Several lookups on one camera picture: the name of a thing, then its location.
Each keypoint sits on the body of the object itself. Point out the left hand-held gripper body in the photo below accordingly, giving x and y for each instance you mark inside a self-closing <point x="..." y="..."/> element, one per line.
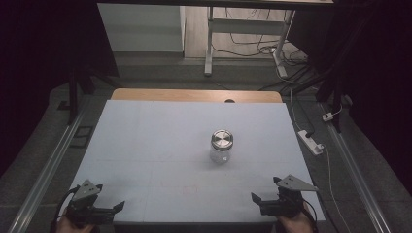
<point x="85" y="202"/>

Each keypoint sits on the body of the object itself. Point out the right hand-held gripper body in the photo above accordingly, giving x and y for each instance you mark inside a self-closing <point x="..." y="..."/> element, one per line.
<point x="285" y="199"/>

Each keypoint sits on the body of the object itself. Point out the clear glass jar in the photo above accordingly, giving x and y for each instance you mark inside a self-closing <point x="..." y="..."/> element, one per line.
<point x="219" y="156"/>

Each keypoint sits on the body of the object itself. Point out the round silver metal lid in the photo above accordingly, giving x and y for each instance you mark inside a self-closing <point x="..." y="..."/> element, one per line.
<point x="222" y="139"/>

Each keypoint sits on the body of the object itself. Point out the person's right hand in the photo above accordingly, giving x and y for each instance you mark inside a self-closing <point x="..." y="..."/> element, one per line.
<point x="296" y="224"/>

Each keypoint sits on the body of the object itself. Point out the person's left hand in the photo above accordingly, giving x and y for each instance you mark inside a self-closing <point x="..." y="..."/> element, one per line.
<point x="73" y="227"/>

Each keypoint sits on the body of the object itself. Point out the white power strip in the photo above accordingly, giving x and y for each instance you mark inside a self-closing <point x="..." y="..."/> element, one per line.
<point x="310" y="142"/>

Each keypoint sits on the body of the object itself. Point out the white foam board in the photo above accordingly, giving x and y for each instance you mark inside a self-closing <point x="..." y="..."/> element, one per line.
<point x="155" y="136"/>

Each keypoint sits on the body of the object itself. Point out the small white adapter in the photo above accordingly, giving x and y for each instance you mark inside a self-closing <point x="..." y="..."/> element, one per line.
<point x="327" y="116"/>

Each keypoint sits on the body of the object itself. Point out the black metal stand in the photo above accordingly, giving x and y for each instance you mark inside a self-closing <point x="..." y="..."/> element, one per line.
<point x="333" y="87"/>
<point x="74" y="93"/>

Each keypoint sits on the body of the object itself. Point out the wooden table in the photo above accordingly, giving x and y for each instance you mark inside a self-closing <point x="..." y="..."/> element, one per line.
<point x="181" y="95"/>

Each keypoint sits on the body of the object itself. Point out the black curtain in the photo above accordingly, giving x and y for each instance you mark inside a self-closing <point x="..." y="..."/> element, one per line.
<point x="375" y="64"/>
<point x="39" y="58"/>

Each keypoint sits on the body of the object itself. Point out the grey metal floor rail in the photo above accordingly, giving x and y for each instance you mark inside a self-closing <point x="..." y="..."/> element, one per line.
<point x="359" y="174"/>
<point x="45" y="171"/>

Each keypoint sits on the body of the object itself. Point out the black rectangular floor frame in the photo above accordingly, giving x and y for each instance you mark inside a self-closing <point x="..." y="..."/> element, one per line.
<point x="81" y="136"/>

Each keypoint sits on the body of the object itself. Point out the white metal desk frame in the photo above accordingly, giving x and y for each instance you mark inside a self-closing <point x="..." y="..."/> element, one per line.
<point x="246" y="26"/>

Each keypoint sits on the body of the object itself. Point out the pale grey wall panel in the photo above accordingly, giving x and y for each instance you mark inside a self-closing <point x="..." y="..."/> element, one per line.
<point x="142" y="29"/>

